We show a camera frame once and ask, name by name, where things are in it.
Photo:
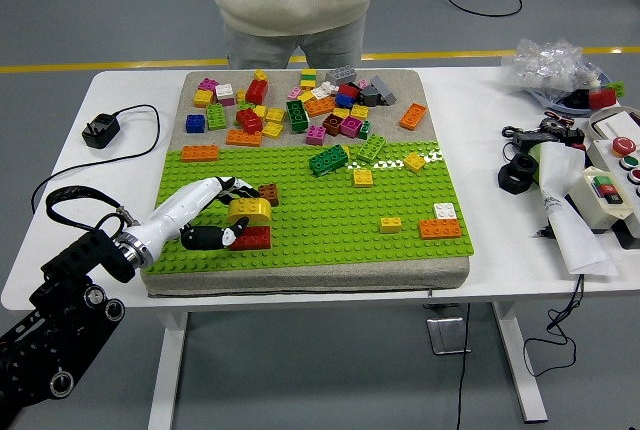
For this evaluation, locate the green push button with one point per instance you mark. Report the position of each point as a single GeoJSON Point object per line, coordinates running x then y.
{"type": "Point", "coordinates": [629, 162]}

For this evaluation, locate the black power adapter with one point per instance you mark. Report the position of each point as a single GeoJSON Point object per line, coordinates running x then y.
{"type": "Point", "coordinates": [535, 138]}

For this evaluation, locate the green sheet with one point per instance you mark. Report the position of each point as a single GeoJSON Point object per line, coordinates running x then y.
{"type": "Point", "coordinates": [535, 162]}

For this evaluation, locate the grey 2x4 brick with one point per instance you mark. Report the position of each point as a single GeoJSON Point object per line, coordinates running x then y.
{"type": "Point", "coordinates": [341, 75]}

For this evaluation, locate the green baseplate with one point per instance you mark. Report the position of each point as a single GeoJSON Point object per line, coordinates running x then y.
{"type": "Point", "coordinates": [325, 245]}

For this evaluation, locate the dark red 2x2 brick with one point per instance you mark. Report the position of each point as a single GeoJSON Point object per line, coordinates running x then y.
{"type": "Point", "coordinates": [332, 125]}

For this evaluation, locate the yellow arched brick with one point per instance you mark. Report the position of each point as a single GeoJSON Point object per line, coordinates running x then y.
{"type": "Point", "coordinates": [252, 210]}

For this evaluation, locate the black plastic part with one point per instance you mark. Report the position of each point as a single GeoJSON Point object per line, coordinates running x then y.
{"type": "Point", "coordinates": [579, 99]}

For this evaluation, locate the yellow flat brick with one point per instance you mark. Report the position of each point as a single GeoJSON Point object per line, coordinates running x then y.
{"type": "Point", "coordinates": [309, 72]}
{"type": "Point", "coordinates": [307, 85]}

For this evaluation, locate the black power plug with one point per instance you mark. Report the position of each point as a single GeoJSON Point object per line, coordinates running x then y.
{"type": "Point", "coordinates": [101, 131]}

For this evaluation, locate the red push button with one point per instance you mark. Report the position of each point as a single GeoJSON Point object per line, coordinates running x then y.
{"type": "Point", "coordinates": [634, 175]}

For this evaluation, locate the grey control box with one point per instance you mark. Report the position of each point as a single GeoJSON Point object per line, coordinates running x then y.
{"type": "Point", "coordinates": [607, 157]}

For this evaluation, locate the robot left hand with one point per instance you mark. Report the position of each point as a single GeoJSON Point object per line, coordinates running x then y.
{"type": "Point", "coordinates": [175, 207]}

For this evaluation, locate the tall red brick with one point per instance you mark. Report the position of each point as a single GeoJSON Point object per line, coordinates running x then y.
{"type": "Point", "coordinates": [257, 91]}

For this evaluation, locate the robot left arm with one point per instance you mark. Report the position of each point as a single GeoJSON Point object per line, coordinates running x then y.
{"type": "Point", "coordinates": [60, 300]}

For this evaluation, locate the small dark green brick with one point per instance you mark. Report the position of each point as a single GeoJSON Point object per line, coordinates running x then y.
{"type": "Point", "coordinates": [365, 130]}

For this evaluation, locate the white 2x2 brick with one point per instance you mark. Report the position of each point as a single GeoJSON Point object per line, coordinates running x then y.
{"type": "Point", "coordinates": [444, 211]}
{"type": "Point", "coordinates": [225, 91]}

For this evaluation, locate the white table leg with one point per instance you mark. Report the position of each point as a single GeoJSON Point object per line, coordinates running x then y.
{"type": "Point", "coordinates": [520, 365]}
{"type": "Point", "coordinates": [167, 375]}

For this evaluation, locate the dark green 2x4 brick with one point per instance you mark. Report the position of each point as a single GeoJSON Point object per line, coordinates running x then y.
{"type": "Point", "coordinates": [326, 160]}
{"type": "Point", "coordinates": [298, 116]}

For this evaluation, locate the red 2x4 brick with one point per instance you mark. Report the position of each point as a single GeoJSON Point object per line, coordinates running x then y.
{"type": "Point", "coordinates": [257, 239]}

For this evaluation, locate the dark grey long brick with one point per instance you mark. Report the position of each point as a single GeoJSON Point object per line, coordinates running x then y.
{"type": "Point", "coordinates": [384, 89]}

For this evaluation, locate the small black plug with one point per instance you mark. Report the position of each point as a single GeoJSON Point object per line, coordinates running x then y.
{"type": "Point", "coordinates": [544, 233]}

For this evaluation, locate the white switch box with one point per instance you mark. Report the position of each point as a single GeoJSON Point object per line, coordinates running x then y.
{"type": "Point", "coordinates": [585, 200]}

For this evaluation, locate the black servo module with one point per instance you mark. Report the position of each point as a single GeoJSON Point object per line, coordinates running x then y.
{"type": "Point", "coordinates": [572, 136]}

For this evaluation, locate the black round gear part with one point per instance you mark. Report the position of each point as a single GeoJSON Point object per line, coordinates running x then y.
{"type": "Point", "coordinates": [551, 125]}

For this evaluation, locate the brown 2x2 brick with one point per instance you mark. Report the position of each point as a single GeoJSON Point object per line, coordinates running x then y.
{"type": "Point", "coordinates": [269, 195]}

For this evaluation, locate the white flat box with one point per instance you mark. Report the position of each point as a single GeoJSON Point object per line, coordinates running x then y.
{"type": "Point", "coordinates": [617, 125]}

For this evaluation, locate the small pink brick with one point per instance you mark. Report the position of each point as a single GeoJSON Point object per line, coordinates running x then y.
{"type": "Point", "coordinates": [295, 93]}
{"type": "Point", "coordinates": [364, 83]}

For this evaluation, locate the small yellow brick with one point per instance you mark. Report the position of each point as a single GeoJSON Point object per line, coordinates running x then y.
{"type": "Point", "coordinates": [241, 96]}

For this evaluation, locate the metal floor plate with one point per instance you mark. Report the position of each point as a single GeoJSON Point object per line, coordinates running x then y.
{"type": "Point", "coordinates": [445, 335]}

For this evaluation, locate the blue basin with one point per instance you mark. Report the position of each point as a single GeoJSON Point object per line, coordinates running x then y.
{"type": "Point", "coordinates": [555, 104]}

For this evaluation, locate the small white bottle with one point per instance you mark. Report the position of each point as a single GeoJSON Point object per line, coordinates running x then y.
{"type": "Point", "coordinates": [593, 81]}

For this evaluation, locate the yellow 2x2 brick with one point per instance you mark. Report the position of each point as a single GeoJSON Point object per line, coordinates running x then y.
{"type": "Point", "coordinates": [362, 177]}
{"type": "Point", "coordinates": [359, 112]}
{"type": "Point", "coordinates": [414, 162]}
{"type": "Point", "coordinates": [203, 98]}
{"type": "Point", "coordinates": [390, 224]}
{"type": "Point", "coordinates": [273, 129]}
{"type": "Point", "coordinates": [275, 115]}

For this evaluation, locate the magenta 2x2 brick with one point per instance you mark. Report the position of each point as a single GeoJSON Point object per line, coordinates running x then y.
{"type": "Point", "coordinates": [351, 127]}
{"type": "Point", "coordinates": [208, 84]}

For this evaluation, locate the large black nut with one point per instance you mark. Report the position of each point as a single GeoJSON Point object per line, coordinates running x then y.
{"type": "Point", "coordinates": [505, 180]}

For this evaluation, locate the pink 2x2 brick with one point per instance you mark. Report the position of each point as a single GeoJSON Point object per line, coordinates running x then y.
{"type": "Point", "coordinates": [316, 135]}

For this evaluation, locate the white paper bag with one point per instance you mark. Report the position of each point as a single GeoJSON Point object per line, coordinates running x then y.
{"type": "Point", "coordinates": [575, 235]}

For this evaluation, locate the blue 2x2 brick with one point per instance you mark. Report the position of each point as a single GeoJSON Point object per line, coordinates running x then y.
{"type": "Point", "coordinates": [195, 123]}

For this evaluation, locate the clear bubble wrap bag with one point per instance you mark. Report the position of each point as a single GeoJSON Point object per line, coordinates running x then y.
{"type": "Point", "coordinates": [545, 65]}

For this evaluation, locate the red emergency stop button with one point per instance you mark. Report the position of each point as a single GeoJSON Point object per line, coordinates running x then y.
{"type": "Point", "coordinates": [624, 146]}

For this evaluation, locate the orange 2x4 brick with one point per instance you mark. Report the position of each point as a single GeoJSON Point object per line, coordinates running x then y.
{"type": "Point", "coordinates": [320, 106]}
{"type": "Point", "coordinates": [200, 153]}
{"type": "Point", "coordinates": [244, 137]}
{"type": "Point", "coordinates": [440, 229]}

